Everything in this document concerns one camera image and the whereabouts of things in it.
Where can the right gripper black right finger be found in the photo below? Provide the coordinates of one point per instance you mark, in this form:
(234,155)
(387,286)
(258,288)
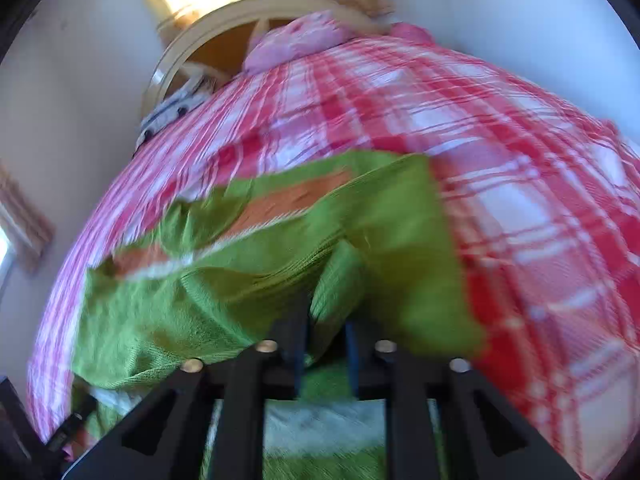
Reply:
(443,418)

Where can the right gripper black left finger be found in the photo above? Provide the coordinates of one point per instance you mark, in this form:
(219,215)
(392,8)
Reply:
(206,413)

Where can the green striped knit sweater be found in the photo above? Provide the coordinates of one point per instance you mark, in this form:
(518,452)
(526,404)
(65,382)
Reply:
(361,233)

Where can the beige side window curtain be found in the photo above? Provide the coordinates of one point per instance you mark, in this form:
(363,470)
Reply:
(28,231)

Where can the red white plaid bedspread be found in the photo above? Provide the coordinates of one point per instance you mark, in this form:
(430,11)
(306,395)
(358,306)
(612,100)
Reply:
(541,199)

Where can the white car print pillow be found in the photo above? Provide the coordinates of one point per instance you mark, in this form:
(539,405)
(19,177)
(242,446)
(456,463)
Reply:
(191,95)

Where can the cream arched wooden headboard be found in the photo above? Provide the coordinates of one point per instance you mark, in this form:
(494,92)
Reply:
(220,39)

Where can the pink cloth beside bed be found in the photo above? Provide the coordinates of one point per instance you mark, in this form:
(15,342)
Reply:
(411,32)

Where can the pink floral pillow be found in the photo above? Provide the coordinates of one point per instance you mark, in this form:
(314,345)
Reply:
(307,35)

